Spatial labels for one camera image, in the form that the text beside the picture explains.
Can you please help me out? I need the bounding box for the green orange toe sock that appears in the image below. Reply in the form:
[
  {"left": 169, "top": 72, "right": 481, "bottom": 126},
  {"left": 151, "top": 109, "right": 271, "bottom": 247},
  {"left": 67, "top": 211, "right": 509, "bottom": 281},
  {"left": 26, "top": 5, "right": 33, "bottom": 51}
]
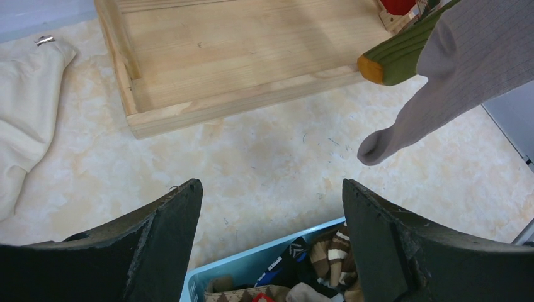
[{"left": 356, "top": 1, "right": 457, "bottom": 86}]

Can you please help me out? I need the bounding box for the beige crumpled cloth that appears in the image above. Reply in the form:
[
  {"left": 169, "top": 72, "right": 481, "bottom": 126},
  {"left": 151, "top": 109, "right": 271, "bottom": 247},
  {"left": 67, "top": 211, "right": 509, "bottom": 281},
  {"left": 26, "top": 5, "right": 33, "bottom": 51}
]
[{"left": 1, "top": 40, "right": 77, "bottom": 220}]

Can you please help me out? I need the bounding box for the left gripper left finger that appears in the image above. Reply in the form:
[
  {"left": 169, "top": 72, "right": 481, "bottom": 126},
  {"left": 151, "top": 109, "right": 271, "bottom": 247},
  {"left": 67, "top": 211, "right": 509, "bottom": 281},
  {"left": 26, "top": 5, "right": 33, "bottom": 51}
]
[{"left": 1, "top": 179, "right": 203, "bottom": 301}]

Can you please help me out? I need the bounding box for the wooden hanger stand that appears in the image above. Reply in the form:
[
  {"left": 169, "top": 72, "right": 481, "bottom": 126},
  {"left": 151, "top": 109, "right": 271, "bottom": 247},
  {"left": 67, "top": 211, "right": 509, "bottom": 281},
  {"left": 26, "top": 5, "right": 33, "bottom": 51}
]
[{"left": 94, "top": 0, "right": 414, "bottom": 138}]

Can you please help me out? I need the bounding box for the brown white striped sock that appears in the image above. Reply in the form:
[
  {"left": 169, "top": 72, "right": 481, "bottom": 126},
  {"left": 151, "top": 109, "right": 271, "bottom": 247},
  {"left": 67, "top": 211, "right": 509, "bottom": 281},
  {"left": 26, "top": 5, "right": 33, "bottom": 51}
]
[{"left": 309, "top": 222, "right": 361, "bottom": 295}]

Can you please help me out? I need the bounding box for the red santa sock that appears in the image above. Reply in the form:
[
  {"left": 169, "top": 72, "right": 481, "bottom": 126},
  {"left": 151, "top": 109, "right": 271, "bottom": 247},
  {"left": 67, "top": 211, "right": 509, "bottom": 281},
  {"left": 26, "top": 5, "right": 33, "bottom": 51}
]
[{"left": 380, "top": 0, "right": 416, "bottom": 16}]

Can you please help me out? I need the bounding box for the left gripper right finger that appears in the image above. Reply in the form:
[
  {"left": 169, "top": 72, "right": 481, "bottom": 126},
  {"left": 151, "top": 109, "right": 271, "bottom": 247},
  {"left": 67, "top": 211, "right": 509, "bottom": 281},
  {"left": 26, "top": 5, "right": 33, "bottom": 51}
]
[{"left": 342, "top": 179, "right": 533, "bottom": 301}]

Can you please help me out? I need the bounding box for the blue plastic basket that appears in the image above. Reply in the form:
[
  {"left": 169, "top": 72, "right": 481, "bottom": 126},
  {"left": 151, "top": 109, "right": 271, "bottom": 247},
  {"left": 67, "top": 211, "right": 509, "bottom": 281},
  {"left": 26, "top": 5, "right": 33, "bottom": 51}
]
[{"left": 179, "top": 217, "right": 345, "bottom": 302}]

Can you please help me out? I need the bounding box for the pile of socks in basket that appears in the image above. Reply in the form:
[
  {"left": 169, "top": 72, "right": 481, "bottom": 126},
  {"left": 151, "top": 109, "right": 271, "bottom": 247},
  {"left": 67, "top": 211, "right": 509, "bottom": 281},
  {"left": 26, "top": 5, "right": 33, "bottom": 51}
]
[{"left": 203, "top": 236, "right": 365, "bottom": 301}]

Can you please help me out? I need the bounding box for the grey beige ribbed sock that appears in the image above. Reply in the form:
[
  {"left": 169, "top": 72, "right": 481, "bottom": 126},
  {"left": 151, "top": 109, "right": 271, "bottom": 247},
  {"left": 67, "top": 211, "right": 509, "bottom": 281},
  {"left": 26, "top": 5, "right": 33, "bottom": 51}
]
[{"left": 358, "top": 1, "right": 533, "bottom": 166}]

